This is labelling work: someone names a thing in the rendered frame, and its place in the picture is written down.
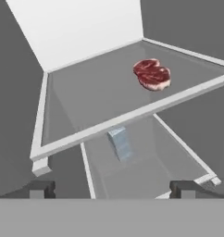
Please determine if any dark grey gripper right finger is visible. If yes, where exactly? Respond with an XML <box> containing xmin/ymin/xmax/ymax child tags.
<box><xmin>169</xmin><ymin>180</ymin><xmax>224</xmax><ymax>200</ymax></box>

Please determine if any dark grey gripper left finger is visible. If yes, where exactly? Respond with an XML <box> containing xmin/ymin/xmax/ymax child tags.
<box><xmin>0</xmin><ymin>180</ymin><xmax>56</xmax><ymax>200</ymax></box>

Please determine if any glass freezer shelf white rim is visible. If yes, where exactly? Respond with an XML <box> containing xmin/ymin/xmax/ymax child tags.
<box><xmin>80</xmin><ymin>112</ymin><xmax>222</xmax><ymax>200</ymax></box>
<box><xmin>29</xmin><ymin>37</ymin><xmax>224</xmax><ymax>178</ymax></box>

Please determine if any red raw steak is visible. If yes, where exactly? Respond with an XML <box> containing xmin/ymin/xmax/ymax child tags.
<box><xmin>132</xmin><ymin>58</ymin><xmax>172</xmax><ymax>92</ymax></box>

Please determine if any grey freezer compartment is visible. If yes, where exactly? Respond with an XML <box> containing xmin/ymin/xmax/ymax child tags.
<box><xmin>0</xmin><ymin>0</ymin><xmax>224</xmax><ymax>200</ymax></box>

